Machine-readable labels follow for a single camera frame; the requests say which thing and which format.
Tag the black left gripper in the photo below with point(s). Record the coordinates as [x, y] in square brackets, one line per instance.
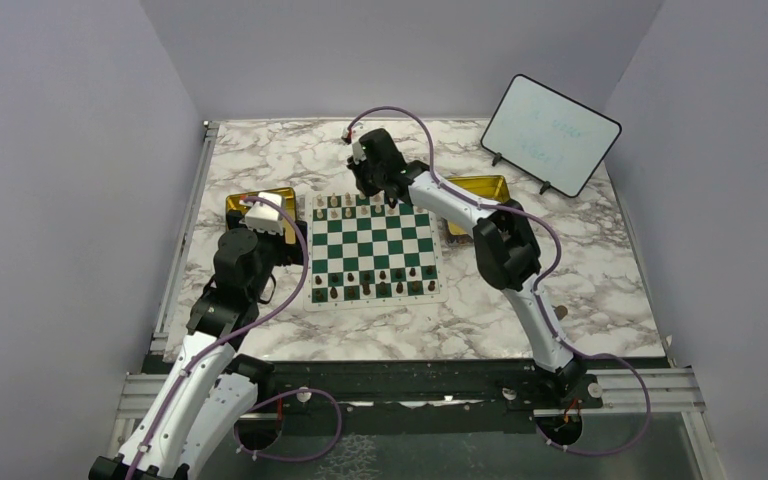
[290, 253]

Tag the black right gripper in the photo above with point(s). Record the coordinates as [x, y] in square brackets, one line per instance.
[356, 169]

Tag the gold metal tin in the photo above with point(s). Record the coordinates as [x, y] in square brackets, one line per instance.
[242, 212]
[493, 187]

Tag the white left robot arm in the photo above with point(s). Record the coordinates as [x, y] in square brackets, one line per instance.
[203, 392]

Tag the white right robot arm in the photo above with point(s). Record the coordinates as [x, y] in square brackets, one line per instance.
[506, 250]

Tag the green white chess board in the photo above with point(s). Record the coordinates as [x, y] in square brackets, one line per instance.
[400, 239]

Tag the small whiteboard on stand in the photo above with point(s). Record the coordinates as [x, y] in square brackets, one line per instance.
[552, 137]

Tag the small brass padlock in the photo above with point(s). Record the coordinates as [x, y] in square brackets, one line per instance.
[560, 311]

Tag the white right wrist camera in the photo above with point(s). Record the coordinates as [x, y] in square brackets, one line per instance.
[358, 152]

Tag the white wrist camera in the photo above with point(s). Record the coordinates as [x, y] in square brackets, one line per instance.
[264, 218]
[358, 152]

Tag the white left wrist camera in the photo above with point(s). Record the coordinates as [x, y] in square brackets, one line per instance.
[264, 218]

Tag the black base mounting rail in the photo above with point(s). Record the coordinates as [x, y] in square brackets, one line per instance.
[416, 397]

